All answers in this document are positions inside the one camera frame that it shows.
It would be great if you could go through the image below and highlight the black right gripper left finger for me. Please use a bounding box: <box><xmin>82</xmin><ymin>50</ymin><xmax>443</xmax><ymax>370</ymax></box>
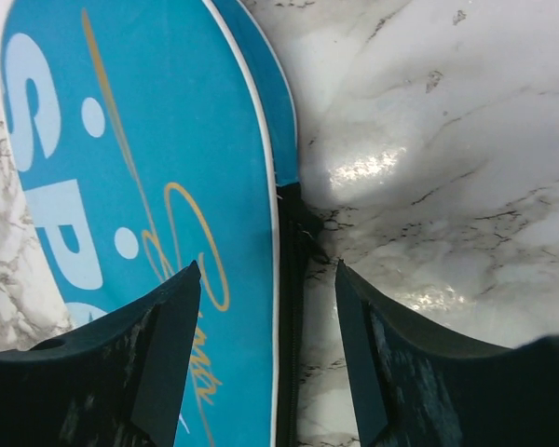
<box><xmin>0</xmin><ymin>264</ymin><xmax>200</xmax><ymax>446</ymax></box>

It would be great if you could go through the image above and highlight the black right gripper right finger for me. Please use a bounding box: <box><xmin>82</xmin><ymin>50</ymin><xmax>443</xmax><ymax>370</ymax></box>
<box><xmin>335</xmin><ymin>264</ymin><xmax>559</xmax><ymax>446</ymax></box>

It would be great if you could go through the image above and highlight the blue Sport racket bag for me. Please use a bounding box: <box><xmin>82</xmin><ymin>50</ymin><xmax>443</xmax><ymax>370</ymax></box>
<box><xmin>0</xmin><ymin>1</ymin><xmax>322</xmax><ymax>446</ymax></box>

